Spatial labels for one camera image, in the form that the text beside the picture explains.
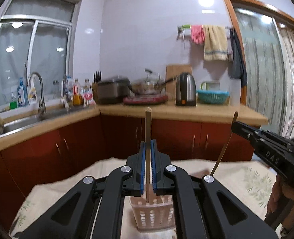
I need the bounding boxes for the teal plastic colander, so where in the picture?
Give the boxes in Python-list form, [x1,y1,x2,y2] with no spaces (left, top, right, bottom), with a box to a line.
[197,90,230,105]

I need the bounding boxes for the wooden countertop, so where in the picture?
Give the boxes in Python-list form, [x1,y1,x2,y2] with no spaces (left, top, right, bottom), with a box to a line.
[0,103,268,151]

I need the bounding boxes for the steel electric kettle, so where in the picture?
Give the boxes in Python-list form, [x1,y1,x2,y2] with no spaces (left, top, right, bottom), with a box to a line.
[176,72,196,107]

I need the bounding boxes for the wall towel rail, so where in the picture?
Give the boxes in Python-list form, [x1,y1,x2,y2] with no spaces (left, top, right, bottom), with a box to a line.
[177,25,234,39]

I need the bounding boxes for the black rice cooker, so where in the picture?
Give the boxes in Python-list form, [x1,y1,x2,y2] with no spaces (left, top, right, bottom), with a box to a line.
[97,76,130,104]

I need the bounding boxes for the pink rubber glove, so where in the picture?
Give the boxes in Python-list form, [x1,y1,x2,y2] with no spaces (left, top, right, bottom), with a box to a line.
[191,25,205,45]

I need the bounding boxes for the steel sink basin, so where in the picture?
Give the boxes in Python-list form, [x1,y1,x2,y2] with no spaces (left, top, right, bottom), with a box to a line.
[0,106,90,138]

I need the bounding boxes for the red white snack bag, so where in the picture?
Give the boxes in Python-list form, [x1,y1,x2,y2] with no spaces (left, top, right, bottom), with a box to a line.
[83,79,96,106]

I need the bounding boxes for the green handled white pitcher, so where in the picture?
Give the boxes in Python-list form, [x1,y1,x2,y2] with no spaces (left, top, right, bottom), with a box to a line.
[200,80,220,91]

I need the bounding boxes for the red kitchen cabinets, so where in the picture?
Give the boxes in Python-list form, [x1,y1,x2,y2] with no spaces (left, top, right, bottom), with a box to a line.
[0,114,262,229]

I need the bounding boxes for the window with aluminium frame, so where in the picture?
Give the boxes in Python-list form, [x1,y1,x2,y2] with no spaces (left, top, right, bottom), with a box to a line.
[0,0,81,111]

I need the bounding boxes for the glass sliding door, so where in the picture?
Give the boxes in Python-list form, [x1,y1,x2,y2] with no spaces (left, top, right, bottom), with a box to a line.
[224,0,294,139]

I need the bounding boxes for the blue detergent bottle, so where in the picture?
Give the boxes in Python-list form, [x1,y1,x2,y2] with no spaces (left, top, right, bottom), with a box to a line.
[17,77,28,107]

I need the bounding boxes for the white spray bottle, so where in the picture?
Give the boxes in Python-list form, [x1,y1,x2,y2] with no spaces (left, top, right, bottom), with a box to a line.
[28,77,37,105]

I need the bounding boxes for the wooden chopstick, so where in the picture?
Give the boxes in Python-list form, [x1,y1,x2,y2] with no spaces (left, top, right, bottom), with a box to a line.
[210,111,238,176]
[145,107,152,203]

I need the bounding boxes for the small green bottle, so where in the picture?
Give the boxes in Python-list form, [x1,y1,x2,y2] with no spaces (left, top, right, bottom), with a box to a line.
[9,92,18,110]

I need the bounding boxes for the floral tablecloth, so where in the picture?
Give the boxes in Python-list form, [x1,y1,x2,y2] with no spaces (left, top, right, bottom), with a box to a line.
[9,158,275,238]

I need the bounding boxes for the right hand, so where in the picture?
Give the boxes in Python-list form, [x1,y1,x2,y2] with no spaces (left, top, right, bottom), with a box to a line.
[266,174,294,232]

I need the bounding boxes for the dark hanging cloth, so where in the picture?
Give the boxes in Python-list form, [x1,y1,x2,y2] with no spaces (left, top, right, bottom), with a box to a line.
[230,28,247,88]

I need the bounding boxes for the white translucent container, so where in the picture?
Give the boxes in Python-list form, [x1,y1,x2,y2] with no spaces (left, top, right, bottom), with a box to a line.
[230,79,241,106]

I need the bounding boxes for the knife block with knives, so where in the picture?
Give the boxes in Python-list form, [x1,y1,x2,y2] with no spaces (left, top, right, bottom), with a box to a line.
[92,71,102,104]

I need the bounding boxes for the yellow hanging towel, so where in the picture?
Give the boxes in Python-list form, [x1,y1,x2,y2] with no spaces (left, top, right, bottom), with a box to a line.
[203,25,228,61]

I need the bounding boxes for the steel wok with lid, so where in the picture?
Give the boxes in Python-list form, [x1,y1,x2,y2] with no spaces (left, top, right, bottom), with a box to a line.
[128,68,178,96]

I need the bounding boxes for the orange oil bottle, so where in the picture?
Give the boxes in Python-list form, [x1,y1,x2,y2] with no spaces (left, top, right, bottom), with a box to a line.
[73,79,83,106]

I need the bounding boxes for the steel sink faucet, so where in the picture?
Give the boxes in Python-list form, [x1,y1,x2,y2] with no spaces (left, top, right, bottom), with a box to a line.
[27,72,47,115]

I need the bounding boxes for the pink perforated utensil holder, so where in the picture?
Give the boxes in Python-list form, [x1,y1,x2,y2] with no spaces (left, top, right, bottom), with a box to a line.
[130,184,175,231]

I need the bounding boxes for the wooden cutting board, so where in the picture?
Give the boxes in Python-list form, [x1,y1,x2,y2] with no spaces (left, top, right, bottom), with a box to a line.
[165,64,193,100]

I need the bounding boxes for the red induction cooker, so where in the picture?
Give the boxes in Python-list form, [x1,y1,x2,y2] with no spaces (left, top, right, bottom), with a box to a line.
[123,94,168,105]

